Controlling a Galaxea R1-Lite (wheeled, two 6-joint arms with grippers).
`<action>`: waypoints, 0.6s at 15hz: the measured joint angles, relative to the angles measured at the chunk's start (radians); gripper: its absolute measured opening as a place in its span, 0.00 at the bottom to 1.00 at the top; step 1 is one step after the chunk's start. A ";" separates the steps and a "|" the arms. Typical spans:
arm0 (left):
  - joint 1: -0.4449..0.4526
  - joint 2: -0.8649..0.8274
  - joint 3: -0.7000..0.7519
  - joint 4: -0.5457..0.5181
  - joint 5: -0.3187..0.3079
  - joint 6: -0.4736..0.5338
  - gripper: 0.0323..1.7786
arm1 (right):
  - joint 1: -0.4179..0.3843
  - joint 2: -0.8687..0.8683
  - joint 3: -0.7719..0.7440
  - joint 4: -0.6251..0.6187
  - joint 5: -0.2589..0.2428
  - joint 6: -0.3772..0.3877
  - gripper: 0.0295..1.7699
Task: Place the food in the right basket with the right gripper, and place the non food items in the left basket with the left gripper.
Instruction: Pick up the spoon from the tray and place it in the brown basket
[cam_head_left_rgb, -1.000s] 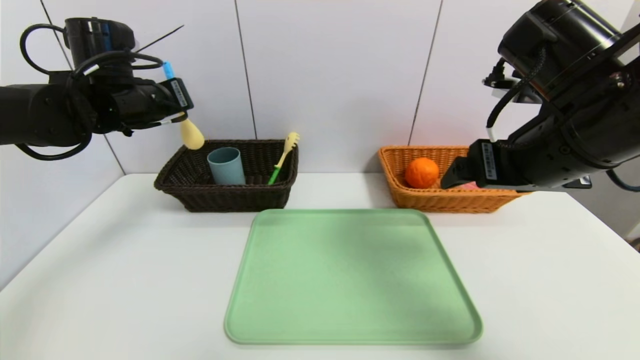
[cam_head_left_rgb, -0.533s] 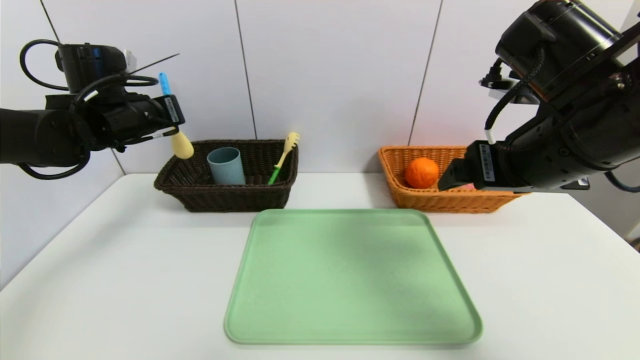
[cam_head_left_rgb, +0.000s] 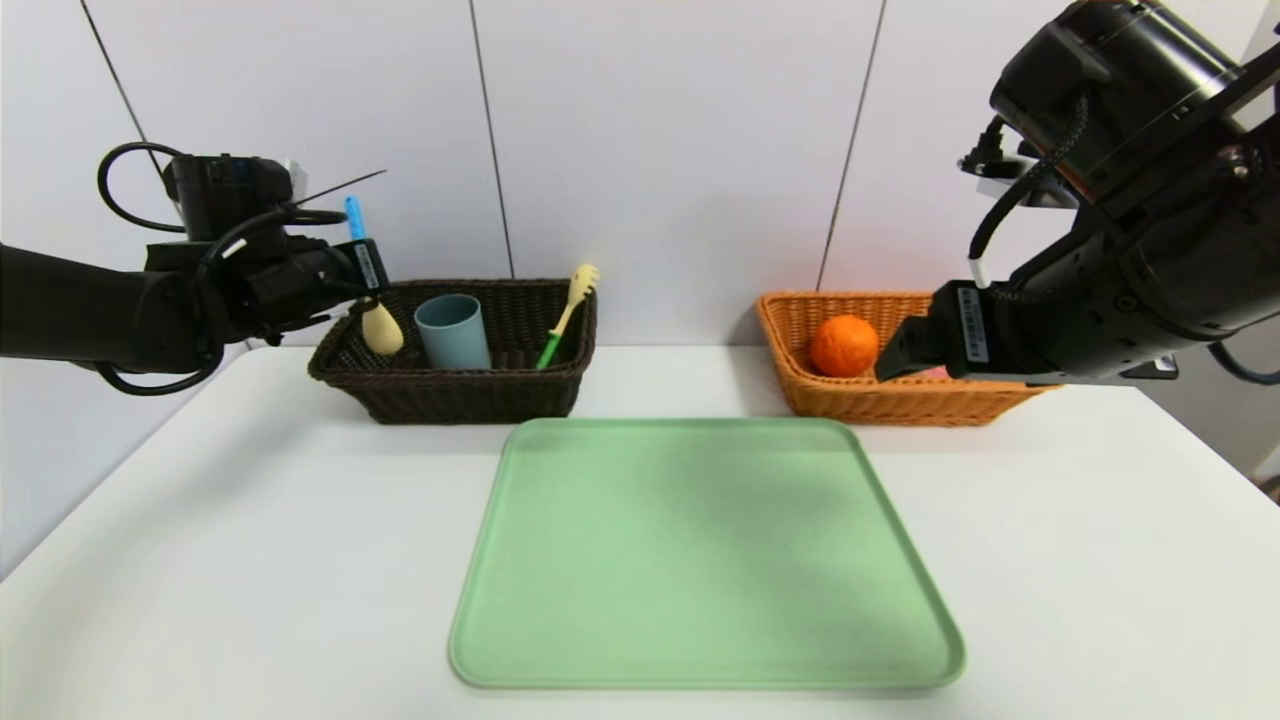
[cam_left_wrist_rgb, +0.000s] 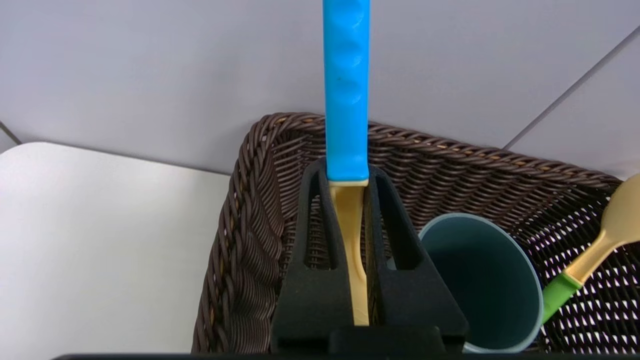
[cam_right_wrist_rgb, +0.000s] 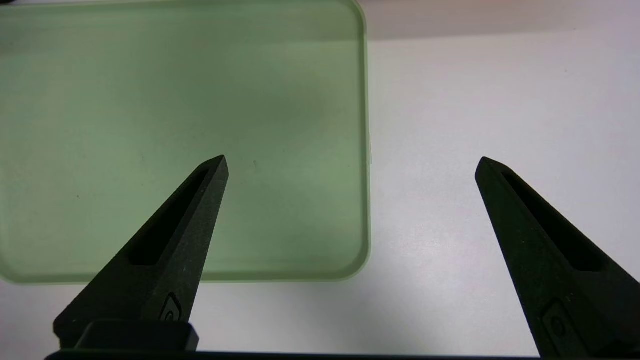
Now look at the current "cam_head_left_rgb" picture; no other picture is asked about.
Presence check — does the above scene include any light green plastic tray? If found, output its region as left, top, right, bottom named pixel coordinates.
left=449, top=417, right=966, bottom=689

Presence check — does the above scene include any orange fruit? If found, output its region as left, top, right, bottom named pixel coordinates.
left=809, top=315, right=880, bottom=379

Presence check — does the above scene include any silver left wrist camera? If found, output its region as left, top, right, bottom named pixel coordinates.
left=283, top=158, right=388, bottom=209

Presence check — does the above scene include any thin black cable white label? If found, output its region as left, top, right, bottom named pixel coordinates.
left=95, top=345, right=229, bottom=397

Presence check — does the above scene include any yellow pasta fork green handle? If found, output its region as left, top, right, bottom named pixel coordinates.
left=535, top=264, right=601, bottom=371

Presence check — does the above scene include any yellow spoon with blue handle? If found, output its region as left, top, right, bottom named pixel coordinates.
left=344, top=196, right=405, bottom=357

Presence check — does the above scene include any thin black hanging cable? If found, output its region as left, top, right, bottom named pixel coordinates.
left=1205, top=338, right=1280, bottom=387

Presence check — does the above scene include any black left camera cable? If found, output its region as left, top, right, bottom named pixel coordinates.
left=97, top=142, right=191, bottom=234

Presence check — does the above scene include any dark brown wicker basket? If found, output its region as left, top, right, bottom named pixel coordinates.
left=308, top=279, right=598, bottom=426

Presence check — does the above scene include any orange wicker basket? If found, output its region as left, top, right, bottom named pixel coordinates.
left=755, top=291, right=1061, bottom=428

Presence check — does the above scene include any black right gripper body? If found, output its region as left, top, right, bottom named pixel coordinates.
left=929, top=211, right=1143, bottom=385

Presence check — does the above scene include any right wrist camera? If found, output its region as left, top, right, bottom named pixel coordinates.
left=958, top=115, right=1081, bottom=211

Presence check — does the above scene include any black cable with white tag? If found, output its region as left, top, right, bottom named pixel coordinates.
left=968, top=95, right=1091, bottom=296

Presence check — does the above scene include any grey blue plastic cup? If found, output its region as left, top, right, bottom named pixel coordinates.
left=415, top=294, right=493, bottom=371

